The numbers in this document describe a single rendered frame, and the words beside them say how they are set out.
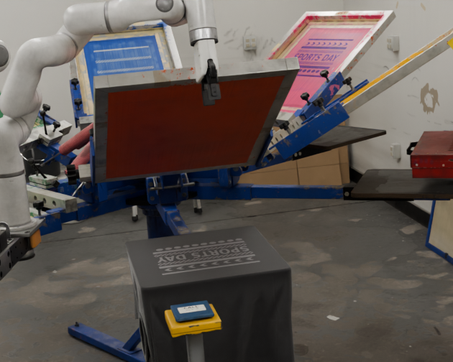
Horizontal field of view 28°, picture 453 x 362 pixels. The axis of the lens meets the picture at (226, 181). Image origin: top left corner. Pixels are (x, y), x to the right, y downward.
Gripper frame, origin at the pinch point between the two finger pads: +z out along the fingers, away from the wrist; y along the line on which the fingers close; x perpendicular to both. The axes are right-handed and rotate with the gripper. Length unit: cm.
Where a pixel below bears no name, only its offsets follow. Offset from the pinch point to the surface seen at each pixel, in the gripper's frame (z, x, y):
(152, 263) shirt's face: 42, -16, -47
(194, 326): 58, -13, 4
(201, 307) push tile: 54, -10, -1
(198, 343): 63, -12, -2
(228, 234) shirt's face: 36, 12, -66
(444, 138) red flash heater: 10, 108, -99
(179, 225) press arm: 30, -1, -96
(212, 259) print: 43, 2, -43
